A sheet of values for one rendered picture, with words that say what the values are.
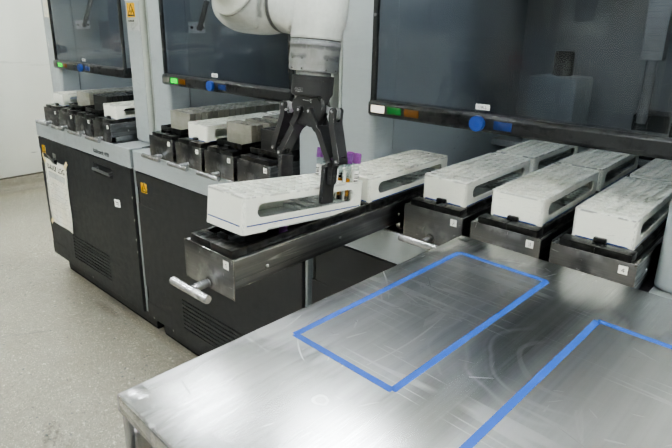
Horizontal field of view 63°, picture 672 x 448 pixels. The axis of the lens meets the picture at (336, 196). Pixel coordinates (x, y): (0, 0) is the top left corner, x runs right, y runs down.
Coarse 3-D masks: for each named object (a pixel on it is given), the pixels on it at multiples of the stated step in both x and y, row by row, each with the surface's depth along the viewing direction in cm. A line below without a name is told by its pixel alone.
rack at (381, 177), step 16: (384, 160) 124; (400, 160) 124; (416, 160) 126; (432, 160) 124; (368, 176) 111; (384, 176) 112; (400, 176) 125; (416, 176) 125; (368, 192) 110; (384, 192) 113
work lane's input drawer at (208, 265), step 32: (416, 192) 121; (320, 224) 99; (352, 224) 104; (384, 224) 112; (192, 256) 92; (224, 256) 86; (256, 256) 88; (288, 256) 93; (192, 288) 86; (224, 288) 87
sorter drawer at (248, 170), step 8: (240, 160) 148; (248, 160) 146; (256, 160) 144; (264, 160) 142; (272, 160) 142; (296, 160) 148; (240, 168) 148; (248, 168) 146; (256, 168) 144; (264, 168) 141; (272, 168) 141; (296, 168) 147; (240, 176) 149; (248, 176) 147; (256, 176) 144; (264, 176) 142; (272, 176) 141
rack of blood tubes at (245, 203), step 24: (216, 192) 90; (240, 192) 89; (264, 192) 91; (288, 192) 92; (312, 192) 97; (360, 192) 107; (216, 216) 90; (240, 216) 86; (264, 216) 90; (288, 216) 93; (312, 216) 98
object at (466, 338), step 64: (448, 256) 84; (512, 256) 84; (320, 320) 65; (384, 320) 65; (448, 320) 65; (512, 320) 66; (576, 320) 66; (640, 320) 66; (192, 384) 53; (256, 384) 53; (320, 384) 53; (384, 384) 53; (448, 384) 54; (512, 384) 54; (576, 384) 54; (640, 384) 54
